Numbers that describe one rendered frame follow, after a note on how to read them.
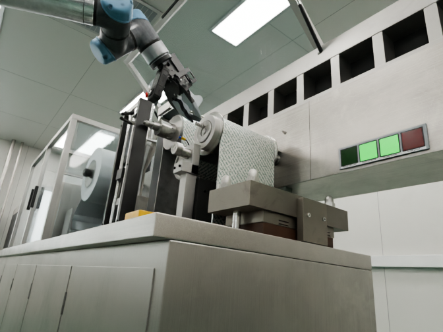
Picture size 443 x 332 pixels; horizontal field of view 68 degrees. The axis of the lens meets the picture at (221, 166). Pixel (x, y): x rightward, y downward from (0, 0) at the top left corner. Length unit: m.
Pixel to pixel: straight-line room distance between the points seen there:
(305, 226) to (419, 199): 2.70
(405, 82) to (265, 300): 0.71
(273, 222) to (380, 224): 2.84
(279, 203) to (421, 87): 0.50
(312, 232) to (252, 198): 0.20
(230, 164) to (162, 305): 0.56
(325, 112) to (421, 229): 2.41
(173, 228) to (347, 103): 0.76
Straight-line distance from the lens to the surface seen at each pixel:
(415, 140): 0.98
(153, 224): 0.54
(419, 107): 1.02
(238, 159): 1.03
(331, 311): 0.85
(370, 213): 3.68
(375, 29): 1.23
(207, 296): 0.59
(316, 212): 0.90
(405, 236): 3.50
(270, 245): 0.69
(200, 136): 1.05
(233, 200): 0.79
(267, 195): 0.79
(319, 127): 1.17
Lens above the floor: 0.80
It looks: 20 degrees up
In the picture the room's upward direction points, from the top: 4 degrees clockwise
